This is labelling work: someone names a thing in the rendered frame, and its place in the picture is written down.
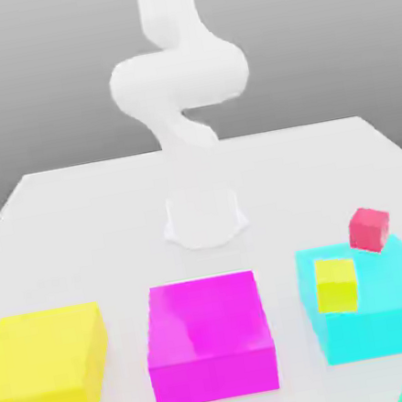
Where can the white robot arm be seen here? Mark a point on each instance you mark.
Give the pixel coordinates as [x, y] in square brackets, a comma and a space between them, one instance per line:
[179, 78]

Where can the small yellow cube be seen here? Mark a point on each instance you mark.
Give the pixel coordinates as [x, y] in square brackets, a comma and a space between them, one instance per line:
[335, 285]

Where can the small red cube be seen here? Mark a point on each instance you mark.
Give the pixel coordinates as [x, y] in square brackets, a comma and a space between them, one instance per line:
[367, 229]

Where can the large magenta box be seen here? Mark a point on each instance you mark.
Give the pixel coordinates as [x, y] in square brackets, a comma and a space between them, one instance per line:
[208, 337]

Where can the large cyan box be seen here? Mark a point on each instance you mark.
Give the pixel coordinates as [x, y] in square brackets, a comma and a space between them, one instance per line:
[391, 308]

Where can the large yellow box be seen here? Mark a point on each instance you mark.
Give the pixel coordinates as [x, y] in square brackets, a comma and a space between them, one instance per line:
[47, 365]

